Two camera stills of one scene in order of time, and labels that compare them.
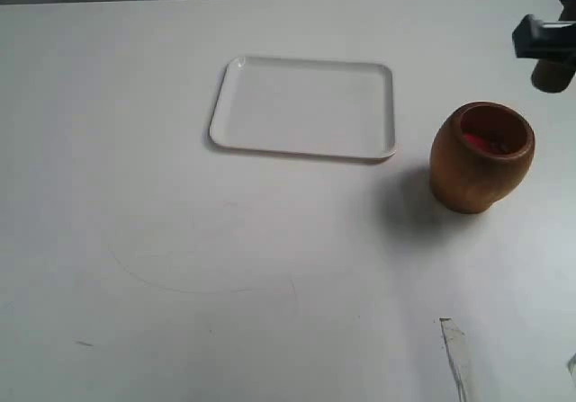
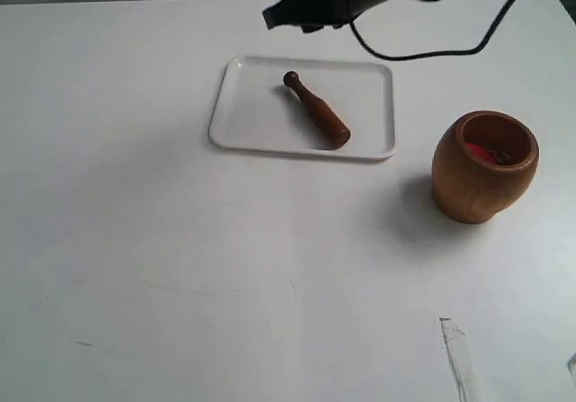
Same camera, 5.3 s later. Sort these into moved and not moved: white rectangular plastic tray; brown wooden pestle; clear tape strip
Moved: brown wooden pestle
Not moved: clear tape strip; white rectangular plastic tray
